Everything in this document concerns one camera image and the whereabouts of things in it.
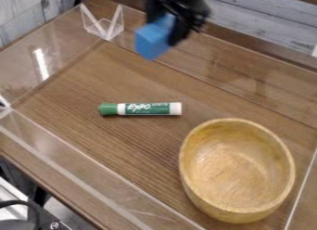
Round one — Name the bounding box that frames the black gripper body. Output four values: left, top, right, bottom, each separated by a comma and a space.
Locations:
143, 0, 211, 33

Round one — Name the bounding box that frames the green Expo marker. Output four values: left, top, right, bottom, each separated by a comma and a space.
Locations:
98, 102, 182, 116

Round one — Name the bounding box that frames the clear acrylic corner bracket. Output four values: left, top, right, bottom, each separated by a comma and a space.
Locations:
79, 4, 124, 41

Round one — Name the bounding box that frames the clear acrylic tray wall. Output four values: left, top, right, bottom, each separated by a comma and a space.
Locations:
0, 0, 317, 230

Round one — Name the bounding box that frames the brown wooden bowl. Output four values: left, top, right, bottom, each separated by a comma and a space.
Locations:
178, 118, 296, 224

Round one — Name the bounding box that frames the black cable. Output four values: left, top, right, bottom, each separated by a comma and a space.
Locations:
0, 199, 44, 230

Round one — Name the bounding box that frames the blue foam block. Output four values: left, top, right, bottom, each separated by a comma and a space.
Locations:
135, 14, 175, 60

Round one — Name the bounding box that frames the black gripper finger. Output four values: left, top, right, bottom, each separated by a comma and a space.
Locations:
144, 0, 166, 23
168, 15, 198, 46

